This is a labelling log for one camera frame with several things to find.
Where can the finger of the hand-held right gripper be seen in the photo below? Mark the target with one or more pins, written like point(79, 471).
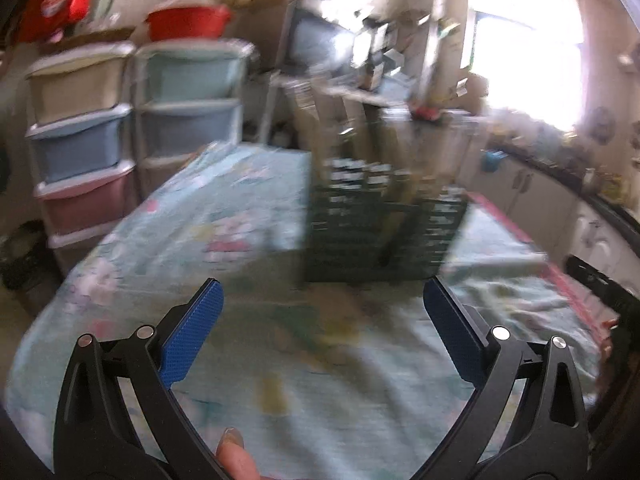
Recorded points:
point(600, 282)

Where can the green perforated utensil holder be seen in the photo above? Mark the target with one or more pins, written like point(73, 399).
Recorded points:
point(350, 230)

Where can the black microwave oven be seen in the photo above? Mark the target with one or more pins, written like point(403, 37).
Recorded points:
point(317, 40)

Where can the kitchen counter cabinets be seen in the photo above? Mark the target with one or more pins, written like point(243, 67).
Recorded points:
point(550, 195)

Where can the drawer tower with pink drawer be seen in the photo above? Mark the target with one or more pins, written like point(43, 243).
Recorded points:
point(80, 155)

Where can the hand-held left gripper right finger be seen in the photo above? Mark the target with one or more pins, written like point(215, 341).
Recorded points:
point(457, 335)

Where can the wicker tray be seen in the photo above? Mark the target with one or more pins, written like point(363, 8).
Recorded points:
point(95, 36)

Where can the black trash bin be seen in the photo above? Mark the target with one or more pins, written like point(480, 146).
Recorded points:
point(25, 260)

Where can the red plastic basin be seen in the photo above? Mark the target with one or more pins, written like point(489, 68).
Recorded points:
point(187, 22)

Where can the window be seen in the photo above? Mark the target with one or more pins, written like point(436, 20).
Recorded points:
point(525, 45)

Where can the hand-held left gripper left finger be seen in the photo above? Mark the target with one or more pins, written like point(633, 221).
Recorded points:
point(192, 335)

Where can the blue hanging bin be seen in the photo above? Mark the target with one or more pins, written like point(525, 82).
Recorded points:
point(492, 161)

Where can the small grey fan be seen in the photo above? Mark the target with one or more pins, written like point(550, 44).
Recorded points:
point(602, 125)

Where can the person's left hand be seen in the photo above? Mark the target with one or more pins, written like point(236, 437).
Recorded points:
point(239, 457)

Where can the bunch of wooden chopsticks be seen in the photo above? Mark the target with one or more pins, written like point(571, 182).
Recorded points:
point(305, 120)

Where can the red snack bag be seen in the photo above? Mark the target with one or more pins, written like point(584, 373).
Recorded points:
point(55, 0)

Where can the pale hanging bag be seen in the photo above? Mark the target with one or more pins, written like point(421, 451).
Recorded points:
point(102, 2)

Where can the drawer tower with green drawer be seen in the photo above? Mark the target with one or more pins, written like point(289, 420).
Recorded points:
point(190, 120)

